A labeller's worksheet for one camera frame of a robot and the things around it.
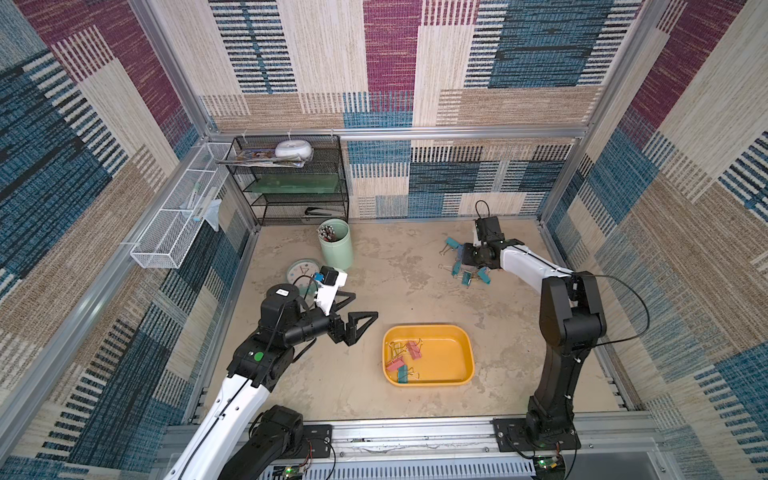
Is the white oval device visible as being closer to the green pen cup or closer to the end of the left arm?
the green pen cup

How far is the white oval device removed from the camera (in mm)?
892

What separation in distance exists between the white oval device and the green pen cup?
0.22m

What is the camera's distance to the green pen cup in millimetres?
961

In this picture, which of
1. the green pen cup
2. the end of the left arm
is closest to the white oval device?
the green pen cup
